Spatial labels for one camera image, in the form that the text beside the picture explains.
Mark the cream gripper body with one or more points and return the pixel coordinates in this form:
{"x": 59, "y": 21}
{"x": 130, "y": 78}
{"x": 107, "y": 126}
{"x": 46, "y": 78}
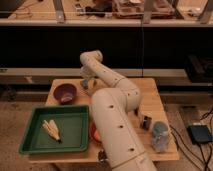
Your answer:
{"x": 91, "y": 82}

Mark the blue sponge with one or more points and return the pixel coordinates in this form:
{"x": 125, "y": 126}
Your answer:
{"x": 84, "y": 84}

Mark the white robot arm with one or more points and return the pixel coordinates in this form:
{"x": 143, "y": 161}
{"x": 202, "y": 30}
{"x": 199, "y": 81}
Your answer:
{"x": 123, "y": 148}

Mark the purple bowl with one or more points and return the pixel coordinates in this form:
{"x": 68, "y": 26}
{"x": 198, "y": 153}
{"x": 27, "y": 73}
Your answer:
{"x": 65, "y": 93}

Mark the green plastic tray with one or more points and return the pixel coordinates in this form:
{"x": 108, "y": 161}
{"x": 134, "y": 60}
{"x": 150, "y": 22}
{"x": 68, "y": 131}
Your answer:
{"x": 72, "y": 122}

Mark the orange bowl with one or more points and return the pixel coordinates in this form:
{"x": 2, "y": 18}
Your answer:
{"x": 91, "y": 132}

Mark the orange fruit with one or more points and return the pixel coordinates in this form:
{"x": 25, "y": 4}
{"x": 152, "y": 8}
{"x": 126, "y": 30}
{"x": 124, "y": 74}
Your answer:
{"x": 96, "y": 135}

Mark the corn cob with husk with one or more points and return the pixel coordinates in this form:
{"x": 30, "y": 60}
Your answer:
{"x": 52, "y": 130}

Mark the small dark box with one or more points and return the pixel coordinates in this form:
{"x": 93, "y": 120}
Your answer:
{"x": 145, "y": 122}

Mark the clear plastic jar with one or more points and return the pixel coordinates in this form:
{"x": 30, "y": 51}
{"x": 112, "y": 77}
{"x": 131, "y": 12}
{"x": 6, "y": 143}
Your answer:
{"x": 160, "y": 137}

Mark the black foot pedal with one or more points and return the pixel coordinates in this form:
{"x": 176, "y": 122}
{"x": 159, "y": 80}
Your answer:
{"x": 199, "y": 134}

